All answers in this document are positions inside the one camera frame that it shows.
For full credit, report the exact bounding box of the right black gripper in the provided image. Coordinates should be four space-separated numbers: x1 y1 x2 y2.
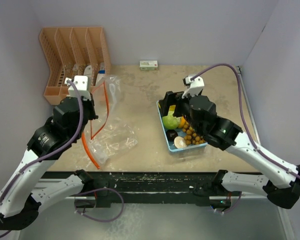
159 89 202 135

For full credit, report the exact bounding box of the green cabbage front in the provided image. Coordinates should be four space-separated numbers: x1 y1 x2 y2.
161 114 182 130

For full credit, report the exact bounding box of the clear orange zip bag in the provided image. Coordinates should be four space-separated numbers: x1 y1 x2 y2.
89 75 122 140

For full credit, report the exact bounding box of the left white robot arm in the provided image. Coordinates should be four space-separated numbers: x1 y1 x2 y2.
0 96 98 231

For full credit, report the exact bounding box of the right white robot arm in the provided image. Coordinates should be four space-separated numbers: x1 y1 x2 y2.
158 91 300 209

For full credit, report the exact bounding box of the yellow starfruit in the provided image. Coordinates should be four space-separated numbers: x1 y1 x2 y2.
168 105 176 115

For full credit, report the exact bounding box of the orange fruit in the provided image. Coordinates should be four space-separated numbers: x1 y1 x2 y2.
178 117 187 129

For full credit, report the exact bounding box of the blue plastic basket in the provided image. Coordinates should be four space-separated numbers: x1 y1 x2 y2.
156 101 208 153

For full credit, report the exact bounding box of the green white small box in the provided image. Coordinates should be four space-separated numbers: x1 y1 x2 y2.
139 60 158 71

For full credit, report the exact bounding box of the beige mushroom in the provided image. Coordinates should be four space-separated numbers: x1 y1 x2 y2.
173 136 187 149

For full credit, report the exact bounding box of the brown longan bunch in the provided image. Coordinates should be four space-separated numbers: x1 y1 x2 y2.
182 121 206 146

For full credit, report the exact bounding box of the white tube in organizer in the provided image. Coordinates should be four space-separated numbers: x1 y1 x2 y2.
83 65 93 78

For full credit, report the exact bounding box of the white blue box in organizer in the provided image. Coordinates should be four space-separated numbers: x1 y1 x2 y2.
95 62 106 85

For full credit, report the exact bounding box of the pink desk organizer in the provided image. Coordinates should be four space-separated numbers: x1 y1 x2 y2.
39 26 112 105

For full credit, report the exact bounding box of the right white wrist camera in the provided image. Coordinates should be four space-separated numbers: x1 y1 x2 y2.
182 74 205 99

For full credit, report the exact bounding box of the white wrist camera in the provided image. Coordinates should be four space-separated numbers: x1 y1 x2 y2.
64 75 91 99
182 74 205 99

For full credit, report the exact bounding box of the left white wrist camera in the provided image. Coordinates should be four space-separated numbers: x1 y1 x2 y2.
64 75 91 99

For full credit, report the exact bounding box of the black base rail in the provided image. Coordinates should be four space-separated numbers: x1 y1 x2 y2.
49 171 243 208

